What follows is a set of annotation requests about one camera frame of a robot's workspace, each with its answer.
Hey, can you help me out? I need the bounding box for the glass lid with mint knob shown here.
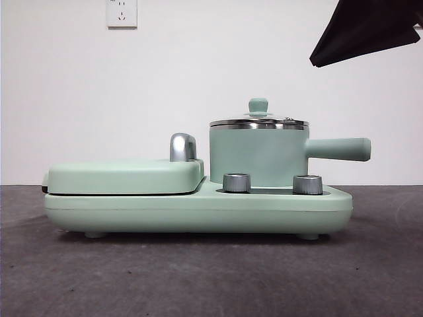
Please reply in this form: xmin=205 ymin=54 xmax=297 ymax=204
xmin=210 ymin=96 xmax=310 ymax=127

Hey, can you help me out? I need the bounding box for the silver control knob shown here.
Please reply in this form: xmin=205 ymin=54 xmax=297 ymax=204
xmin=292 ymin=174 xmax=323 ymax=195
xmin=222 ymin=172 xmax=251 ymax=193

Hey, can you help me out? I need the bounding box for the mint green breakfast machine base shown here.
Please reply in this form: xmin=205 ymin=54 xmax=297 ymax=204
xmin=44 ymin=176 xmax=354 ymax=239

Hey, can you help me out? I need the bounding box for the mint green handled steamer pot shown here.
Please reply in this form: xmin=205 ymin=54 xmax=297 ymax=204
xmin=209 ymin=120 xmax=371 ymax=185

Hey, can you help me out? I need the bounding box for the chrome grill lid handle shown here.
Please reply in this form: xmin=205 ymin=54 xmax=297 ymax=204
xmin=169 ymin=132 xmax=198 ymax=162

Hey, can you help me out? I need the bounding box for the white wall socket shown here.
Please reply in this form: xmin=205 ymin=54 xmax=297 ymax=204
xmin=106 ymin=0 xmax=137 ymax=30

